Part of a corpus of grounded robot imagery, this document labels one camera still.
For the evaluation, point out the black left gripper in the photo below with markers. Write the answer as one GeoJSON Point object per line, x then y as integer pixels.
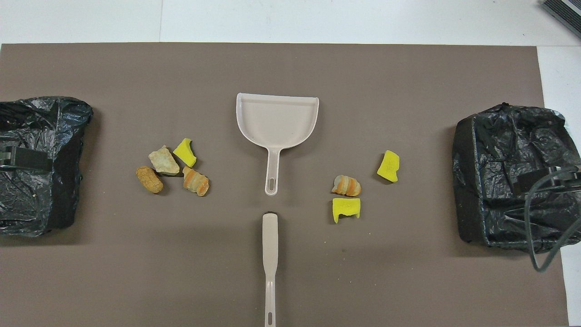
{"type": "Point", "coordinates": [4, 157]}

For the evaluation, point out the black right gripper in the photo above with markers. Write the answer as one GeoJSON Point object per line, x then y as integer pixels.
{"type": "Point", "coordinates": [566, 177]}

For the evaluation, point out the brown fried nugget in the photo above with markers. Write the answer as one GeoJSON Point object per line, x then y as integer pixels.
{"type": "Point", "coordinates": [149, 179]}

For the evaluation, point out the pale stone-like bread chunk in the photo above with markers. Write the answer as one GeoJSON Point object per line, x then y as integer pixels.
{"type": "Point", "coordinates": [164, 161]}

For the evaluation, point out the yellow wedge sponge piece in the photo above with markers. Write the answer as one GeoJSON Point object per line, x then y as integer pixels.
{"type": "Point", "coordinates": [185, 152]}

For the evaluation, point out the long striped croissant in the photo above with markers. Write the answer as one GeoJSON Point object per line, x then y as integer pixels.
{"type": "Point", "coordinates": [195, 180]}

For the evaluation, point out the short striped croissant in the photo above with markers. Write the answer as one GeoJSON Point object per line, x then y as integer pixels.
{"type": "Point", "coordinates": [346, 185]}

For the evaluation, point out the yellow notched sponge piece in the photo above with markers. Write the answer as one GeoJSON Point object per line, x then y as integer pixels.
{"type": "Point", "coordinates": [346, 208]}

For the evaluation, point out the beige plastic dustpan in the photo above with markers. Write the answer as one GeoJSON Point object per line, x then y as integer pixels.
{"type": "Point", "coordinates": [277, 120]}

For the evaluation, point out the beige hand brush black bristles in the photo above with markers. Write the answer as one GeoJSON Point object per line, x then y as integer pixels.
{"type": "Point", "coordinates": [270, 245]}

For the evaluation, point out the black bag lined bin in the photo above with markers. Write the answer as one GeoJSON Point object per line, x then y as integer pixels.
{"type": "Point", "coordinates": [494, 150]}
{"type": "Point", "coordinates": [41, 122]}

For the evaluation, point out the dark ribbed vent panel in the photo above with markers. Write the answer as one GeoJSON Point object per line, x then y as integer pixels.
{"type": "Point", "coordinates": [565, 13]}

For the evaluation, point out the brown table mat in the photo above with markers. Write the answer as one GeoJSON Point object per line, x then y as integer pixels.
{"type": "Point", "coordinates": [290, 63]}

